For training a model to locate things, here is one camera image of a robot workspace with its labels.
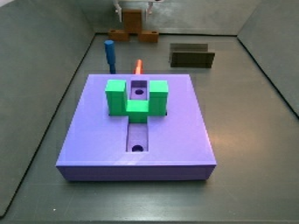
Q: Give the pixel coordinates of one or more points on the red cylindrical peg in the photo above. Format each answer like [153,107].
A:
[139,67]

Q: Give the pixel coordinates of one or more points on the purple base board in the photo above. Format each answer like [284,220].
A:
[96,154]

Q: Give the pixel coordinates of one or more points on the brown T-shaped block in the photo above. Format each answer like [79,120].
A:
[132,23]

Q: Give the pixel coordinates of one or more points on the green U-shaped block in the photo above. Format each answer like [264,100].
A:
[137,109]

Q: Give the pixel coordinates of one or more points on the black U-channel bracket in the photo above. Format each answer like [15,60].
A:
[190,55]

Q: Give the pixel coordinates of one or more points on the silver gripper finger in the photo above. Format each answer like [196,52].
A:
[119,12]
[148,10]

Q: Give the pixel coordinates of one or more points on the blue cylindrical peg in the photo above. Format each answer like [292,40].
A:
[111,56]

